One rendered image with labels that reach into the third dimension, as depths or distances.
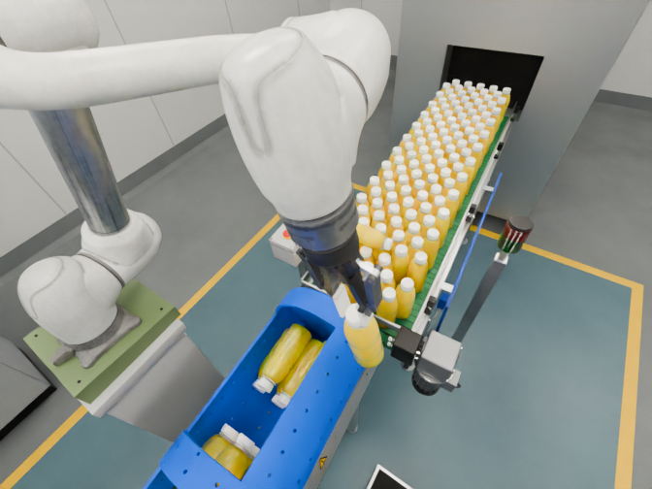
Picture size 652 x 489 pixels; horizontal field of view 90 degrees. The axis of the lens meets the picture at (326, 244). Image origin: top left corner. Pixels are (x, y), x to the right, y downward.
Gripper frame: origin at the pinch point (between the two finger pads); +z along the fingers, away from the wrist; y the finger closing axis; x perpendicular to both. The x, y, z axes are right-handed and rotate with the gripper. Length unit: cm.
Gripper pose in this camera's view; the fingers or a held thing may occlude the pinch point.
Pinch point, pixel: (353, 307)
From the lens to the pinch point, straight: 57.0
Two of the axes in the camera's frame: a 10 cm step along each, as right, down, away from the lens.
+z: 2.4, 6.3, 7.4
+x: 5.2, -7.2, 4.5
